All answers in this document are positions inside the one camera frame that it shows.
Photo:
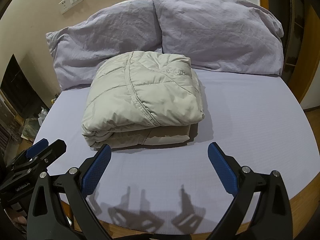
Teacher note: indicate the white wall socket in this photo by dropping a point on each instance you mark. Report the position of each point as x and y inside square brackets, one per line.
[65, 6]

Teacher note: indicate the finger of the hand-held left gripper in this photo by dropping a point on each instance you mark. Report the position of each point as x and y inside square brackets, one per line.
[37, 148]
[53, 151]

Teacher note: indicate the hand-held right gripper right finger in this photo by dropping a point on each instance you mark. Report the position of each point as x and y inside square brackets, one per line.
[222, 170]

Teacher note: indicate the cream puffer jacket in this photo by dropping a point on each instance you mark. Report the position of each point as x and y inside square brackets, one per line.
[150, 100]

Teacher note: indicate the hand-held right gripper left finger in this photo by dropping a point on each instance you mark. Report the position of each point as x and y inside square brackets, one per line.
[98, 170]

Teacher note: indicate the clear plastic packaging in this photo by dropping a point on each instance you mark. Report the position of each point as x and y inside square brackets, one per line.
[35, 125]

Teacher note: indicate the dark wooden nightstand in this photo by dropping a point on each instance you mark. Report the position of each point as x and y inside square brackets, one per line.
[17, 90]

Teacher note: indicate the orange wooden cabinet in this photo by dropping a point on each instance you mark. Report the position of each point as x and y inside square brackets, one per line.
[310, 42]

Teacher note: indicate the lavender pillow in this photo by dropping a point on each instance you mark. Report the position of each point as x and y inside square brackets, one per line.
[100, 42]
[212, 30]

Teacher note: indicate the bed with lavender sheet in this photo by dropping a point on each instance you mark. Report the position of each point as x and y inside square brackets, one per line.
[250, 120]

